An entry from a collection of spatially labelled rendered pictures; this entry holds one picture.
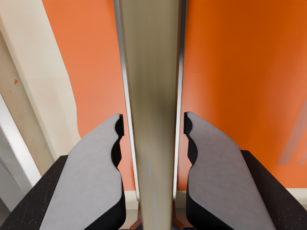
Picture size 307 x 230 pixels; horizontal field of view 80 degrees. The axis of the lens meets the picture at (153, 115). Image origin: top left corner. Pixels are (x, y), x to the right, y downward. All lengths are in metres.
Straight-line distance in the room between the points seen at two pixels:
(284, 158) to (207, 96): 0.17
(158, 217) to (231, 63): 0.18
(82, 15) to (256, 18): 0.17
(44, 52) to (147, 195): 0.18
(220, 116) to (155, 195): 0.14
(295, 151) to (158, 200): 0.23
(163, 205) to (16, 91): 0.19
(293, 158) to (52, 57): 0.35
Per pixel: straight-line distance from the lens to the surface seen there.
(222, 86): 0.23
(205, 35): 0.21
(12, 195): 2.40
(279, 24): 0.24
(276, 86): 0.26
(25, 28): 0.24
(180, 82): 0.18
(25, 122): 0.26
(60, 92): 0.25
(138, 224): 0.29
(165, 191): 0.16
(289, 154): 0.35
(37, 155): 0.28
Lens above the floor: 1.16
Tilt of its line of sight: 59 degrees down
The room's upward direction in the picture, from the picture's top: 179 degrees clockwise
